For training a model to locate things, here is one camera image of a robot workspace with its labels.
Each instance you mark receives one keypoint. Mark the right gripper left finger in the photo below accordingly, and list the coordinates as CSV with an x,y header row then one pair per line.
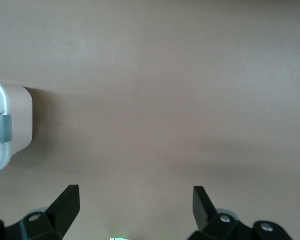
x,y
57,217

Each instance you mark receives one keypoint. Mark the pink plastic box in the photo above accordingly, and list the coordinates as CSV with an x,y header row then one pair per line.
x,y
22,120

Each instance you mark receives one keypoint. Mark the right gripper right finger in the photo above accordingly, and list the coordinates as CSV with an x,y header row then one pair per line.
x,y
210,220

